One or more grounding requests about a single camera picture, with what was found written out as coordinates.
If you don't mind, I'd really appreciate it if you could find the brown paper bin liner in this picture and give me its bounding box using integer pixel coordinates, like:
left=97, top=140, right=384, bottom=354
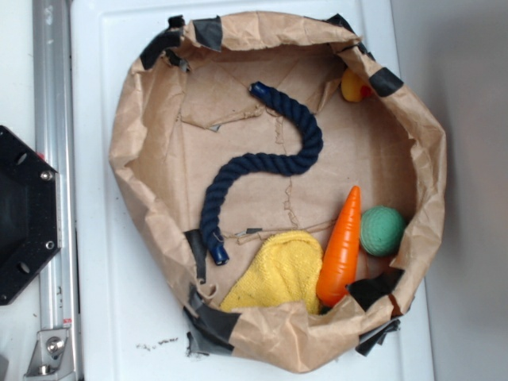
left=109, top=11, right=447, bottom=373

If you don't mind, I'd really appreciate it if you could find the yellow microfiber cloth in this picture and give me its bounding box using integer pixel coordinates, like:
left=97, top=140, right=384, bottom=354
left=220, top=230, right=323, bottom=314

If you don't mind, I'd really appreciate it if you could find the orange plastic toy carrot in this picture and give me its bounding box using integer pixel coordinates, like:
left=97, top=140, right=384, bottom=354
left=316, top=186, right=361, bottom=308

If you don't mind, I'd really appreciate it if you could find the green rubber ball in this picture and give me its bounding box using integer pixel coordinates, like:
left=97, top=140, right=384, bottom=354
left=360, top=206, right=406, bottom=257

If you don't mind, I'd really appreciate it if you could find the yellow rubber duck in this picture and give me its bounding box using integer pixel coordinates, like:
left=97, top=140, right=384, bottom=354
left=341, top=68, right=372, bottom=102

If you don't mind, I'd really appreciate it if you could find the dark blue twisted rope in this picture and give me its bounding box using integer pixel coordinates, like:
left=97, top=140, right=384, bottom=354
left=199, top=81, right=325, bottom=266

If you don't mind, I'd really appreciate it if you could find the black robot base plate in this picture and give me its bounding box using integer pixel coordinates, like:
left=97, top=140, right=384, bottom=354
left=1, top=126, right=60, bottom=306

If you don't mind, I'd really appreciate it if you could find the aluminium extrusion rail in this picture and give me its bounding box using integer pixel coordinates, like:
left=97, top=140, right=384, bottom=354
left=33, top=1, right=84, bottom=380

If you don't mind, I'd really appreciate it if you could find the metal corner bracket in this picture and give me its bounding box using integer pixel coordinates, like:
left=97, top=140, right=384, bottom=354
left=23, top=328, right=75, bottom=380

